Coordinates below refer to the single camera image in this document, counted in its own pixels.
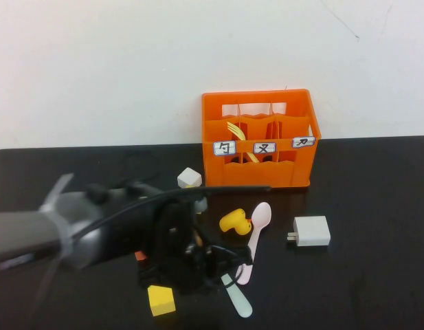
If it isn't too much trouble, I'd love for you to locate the pale green plastic knife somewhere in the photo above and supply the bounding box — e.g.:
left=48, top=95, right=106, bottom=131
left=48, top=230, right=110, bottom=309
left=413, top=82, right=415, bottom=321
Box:
left=221, top=273, right=254, bottom=318

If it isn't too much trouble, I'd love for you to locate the paper label marked fork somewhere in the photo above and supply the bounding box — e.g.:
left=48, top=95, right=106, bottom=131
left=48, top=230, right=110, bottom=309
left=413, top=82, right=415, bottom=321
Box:
left=254, top=141, right=278, bottom=155

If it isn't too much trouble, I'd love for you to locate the paper label marked knife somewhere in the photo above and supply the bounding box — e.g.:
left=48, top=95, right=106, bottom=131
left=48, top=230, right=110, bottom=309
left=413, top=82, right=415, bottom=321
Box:
left=292, top=136, right=316, bottom=149

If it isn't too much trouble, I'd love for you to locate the yellow rubber duck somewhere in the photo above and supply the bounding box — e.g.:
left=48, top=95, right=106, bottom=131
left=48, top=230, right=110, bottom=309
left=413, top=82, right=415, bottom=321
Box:
left=219, top=208, right=253, bottom=237

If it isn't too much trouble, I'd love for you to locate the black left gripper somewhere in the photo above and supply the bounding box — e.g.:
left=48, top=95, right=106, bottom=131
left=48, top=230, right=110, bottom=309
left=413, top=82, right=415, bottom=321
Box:
left=137, top=201, right=254, bottom=295

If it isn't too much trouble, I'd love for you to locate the yellow plastic fork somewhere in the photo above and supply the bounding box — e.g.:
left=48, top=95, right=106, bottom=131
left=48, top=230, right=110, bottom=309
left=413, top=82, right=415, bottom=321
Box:
left=226, top=121, right=260, bottom=164

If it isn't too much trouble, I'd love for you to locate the white USB wall charger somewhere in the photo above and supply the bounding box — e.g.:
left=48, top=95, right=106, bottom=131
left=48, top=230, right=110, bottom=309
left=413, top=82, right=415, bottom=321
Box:
left=286, top=215, right=332, bottom=248

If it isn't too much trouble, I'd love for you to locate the white foam cube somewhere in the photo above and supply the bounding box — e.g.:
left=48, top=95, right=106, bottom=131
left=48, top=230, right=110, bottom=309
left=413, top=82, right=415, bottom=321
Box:
left=177, top=167, right=203, bottom=189

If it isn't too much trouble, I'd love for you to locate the paper label marked spoon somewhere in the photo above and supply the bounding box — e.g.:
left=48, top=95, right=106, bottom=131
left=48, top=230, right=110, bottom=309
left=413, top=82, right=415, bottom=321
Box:
left=214, top=140, right=237, bottom=157

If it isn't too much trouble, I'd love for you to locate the pink plastic spoon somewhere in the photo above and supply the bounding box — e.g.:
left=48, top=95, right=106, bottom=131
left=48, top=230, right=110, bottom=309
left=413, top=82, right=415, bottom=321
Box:
left=235, top=201, right=273, bottom=285

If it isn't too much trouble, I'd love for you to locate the orange plastic cutlery holder crate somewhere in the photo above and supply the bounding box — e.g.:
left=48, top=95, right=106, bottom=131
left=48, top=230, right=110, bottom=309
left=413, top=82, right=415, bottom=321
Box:
left=201, top=88, right=322, bottom=190

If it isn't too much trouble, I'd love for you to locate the white zip tie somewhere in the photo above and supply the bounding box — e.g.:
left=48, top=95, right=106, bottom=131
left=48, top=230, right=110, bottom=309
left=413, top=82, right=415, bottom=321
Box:
left=34, top=173, right=75, bottom=307

